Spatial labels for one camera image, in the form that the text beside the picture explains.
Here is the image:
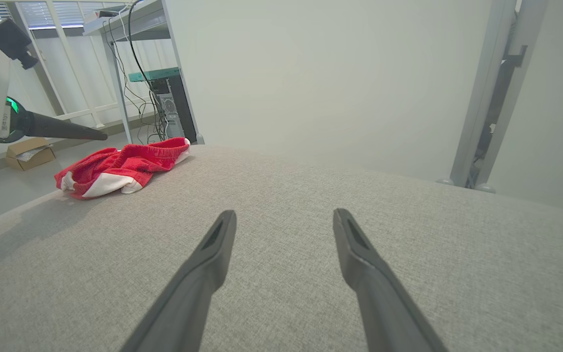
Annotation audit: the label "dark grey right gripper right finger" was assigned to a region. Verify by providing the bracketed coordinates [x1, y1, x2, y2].
[333, 208, 448, 352]

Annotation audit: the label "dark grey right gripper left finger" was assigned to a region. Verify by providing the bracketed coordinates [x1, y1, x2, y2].
[120, 210, 237, 352]

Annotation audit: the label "red shorts with white stripes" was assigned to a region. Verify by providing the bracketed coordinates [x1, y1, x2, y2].
[54, 137, 192, 199]

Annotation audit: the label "brown cardboard box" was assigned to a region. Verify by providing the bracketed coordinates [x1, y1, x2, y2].
[5, 137, 56, 172]

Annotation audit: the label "teal computer holder shelf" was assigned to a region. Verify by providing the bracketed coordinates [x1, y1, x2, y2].
[129, 67, 182, 83]

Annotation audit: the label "grey computer tower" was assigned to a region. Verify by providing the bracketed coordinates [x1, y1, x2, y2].
[152, 73, 198, 143]

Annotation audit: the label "white window blind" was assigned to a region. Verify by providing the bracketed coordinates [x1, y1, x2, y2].
[0, 0, 133, 31]

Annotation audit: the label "grey metal desk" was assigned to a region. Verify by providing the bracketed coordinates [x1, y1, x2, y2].
[84, 0, 171, 145]

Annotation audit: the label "black power cable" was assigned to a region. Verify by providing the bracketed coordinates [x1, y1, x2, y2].
[128, 0, 165, 143]

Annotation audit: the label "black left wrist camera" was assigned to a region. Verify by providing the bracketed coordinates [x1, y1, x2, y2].
[0, 19, 39, 69]

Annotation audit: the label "grey partition joint post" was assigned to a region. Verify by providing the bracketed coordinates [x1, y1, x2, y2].
[450, 0, 548, 189]

